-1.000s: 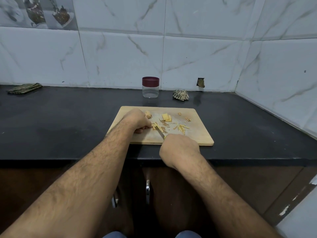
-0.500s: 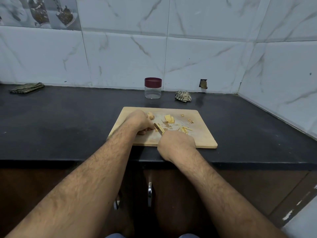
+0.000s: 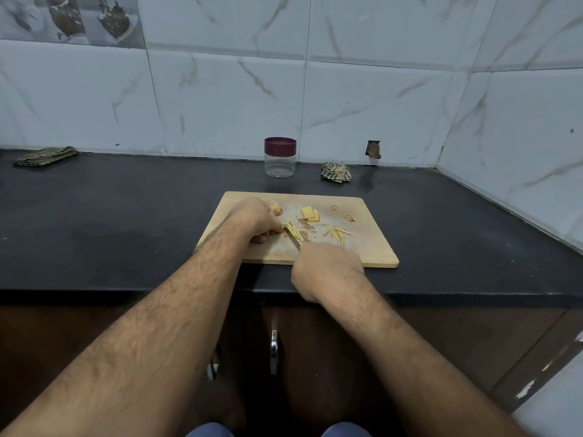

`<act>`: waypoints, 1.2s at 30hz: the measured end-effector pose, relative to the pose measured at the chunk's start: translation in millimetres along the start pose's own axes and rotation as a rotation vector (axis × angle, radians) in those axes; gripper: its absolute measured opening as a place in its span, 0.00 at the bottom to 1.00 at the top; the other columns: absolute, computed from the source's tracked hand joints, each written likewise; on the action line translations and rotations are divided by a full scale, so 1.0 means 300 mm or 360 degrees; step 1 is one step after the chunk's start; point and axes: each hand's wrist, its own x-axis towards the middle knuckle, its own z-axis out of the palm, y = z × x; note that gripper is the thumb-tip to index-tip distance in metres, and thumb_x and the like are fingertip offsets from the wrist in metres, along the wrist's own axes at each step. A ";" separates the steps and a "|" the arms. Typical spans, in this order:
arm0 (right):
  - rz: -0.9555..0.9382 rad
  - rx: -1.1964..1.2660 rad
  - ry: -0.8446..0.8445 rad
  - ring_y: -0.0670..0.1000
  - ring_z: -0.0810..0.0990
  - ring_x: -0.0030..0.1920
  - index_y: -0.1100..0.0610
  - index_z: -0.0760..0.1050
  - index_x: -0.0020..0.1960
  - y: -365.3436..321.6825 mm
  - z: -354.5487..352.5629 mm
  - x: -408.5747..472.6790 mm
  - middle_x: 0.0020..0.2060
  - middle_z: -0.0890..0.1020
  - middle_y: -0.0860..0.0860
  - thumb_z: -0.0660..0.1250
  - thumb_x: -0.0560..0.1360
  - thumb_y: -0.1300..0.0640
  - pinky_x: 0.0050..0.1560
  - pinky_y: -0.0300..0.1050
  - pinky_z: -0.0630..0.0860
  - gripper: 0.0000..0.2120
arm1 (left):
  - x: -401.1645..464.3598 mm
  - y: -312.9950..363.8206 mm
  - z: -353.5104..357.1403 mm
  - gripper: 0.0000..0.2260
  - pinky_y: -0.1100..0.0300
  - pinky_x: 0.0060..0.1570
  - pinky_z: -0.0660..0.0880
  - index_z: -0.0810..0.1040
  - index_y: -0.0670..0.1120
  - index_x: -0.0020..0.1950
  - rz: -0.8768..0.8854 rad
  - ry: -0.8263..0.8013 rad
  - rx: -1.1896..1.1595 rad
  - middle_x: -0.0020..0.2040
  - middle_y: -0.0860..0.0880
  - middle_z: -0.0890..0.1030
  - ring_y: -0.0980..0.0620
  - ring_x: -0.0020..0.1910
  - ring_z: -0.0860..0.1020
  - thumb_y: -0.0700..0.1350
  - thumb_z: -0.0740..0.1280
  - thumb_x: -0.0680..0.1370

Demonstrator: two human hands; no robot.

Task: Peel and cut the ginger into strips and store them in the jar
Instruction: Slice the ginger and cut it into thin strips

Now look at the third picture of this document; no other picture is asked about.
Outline person's right forearm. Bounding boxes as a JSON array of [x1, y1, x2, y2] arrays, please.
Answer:
[[332, 277, 530, 437]]

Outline person's right hand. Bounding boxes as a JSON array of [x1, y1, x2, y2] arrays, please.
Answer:
[[290, 240, 366, 305]]

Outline folded green cloth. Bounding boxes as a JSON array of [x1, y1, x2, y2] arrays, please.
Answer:
[[13, 146, 80, 169]]

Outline small ginger peel scraps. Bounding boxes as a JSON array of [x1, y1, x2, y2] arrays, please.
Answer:
[[329, 203, 357, 224]]

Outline crumpled patterned cloth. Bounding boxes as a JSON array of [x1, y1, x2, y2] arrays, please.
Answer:
[[319, 161, 353, 185]]

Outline clear jar maroon lid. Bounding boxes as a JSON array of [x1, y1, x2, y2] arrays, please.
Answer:
[[264, 136, 298, 178]]

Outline wooden cutting board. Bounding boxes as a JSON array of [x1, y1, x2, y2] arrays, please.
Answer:
[[196, 191, 401, 269]]

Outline person's left hand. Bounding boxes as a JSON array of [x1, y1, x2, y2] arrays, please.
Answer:
[[222, 196, 286, 253]]

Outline person's left forearm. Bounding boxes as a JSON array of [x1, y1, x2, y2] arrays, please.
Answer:
[[0, 228, 253, 437]]

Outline black countertop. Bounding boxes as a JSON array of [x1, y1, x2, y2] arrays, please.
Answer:
[[0, 149, 583, 301]]

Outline brown wooden cabinet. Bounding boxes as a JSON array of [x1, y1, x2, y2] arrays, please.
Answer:
[[0, 296, 583, 437]]

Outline decorative picture tiles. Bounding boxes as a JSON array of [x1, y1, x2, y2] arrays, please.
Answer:
[[0, 0, 147, 49]]

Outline person's blue clothing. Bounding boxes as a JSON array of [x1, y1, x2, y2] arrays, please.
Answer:
[[186, 421, 373, 437]]

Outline pile of ginger strips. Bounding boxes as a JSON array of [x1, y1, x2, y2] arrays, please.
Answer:
[[284, 220, 353, 244]]

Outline yellow handled knife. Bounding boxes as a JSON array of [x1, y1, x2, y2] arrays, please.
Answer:
[[283, 223, 304, 251]]

